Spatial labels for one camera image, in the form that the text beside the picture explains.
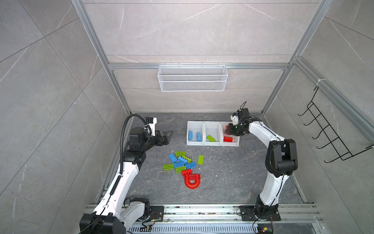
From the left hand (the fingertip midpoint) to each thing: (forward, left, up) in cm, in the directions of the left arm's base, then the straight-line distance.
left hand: (165, 128), depth 76 cm
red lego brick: (+8, -41, -24) cm, 48 cm away
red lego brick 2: (+12, -39, -17) cm, 44 cm away
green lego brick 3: (-2, -7, -26) cm, 27 cm away
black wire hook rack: (-22, -75, +9) cm, 78 cm away
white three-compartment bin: (+14, -28, -25) cm, 41 cm away
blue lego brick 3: (-10, -14, -26) cm, 31 cm away
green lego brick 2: (-6, -20, -26) cm, 33 cm away
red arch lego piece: (-17, -17, -26) cm, 35 cm away
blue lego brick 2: (+11, -14, -23) cm, 29 cm away
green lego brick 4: (-11, -1, -25) cm, 27 cm away
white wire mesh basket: (+42, -17, +4) cm, 45 cm away
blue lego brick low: (+11, -20, -24) cm, 33 cm away
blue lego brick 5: (-7, -9, -24) cm, 26 cm away
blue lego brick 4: (-10, -6, -24) cm, 27 cm away
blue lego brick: (-4, -2, -25) cm, 26 cm away
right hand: (+11, -40, -17) cm, 45 cm away
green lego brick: (+9, -29, -26) cm, 40 cm away
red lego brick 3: (-15, -12, -24) cm, 31 cm away
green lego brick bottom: (-13, -7, -26) cm, 29 cm away
